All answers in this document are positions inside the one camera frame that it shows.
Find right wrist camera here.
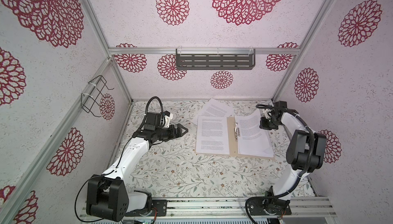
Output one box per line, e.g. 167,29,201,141
265,101,288,117

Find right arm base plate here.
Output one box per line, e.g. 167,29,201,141
246,197,292,216

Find brown cardboard folder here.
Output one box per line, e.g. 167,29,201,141
195,115,275,160

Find printed paper sheet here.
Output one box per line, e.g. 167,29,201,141
191,99,235,125
235,109,267,141
195,116,230,155
237,129,274,158

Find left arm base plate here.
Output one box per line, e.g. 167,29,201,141
125,199,168,217

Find black wire wall rack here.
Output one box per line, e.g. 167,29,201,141
80,75,114,118

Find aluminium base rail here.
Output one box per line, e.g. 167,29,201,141
79,196,338,220

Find dark grey wall shelf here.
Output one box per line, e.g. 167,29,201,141
175,49,256,70

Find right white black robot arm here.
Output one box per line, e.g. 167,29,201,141
245,101,326,224

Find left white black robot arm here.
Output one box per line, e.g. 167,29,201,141
83,96,188,222

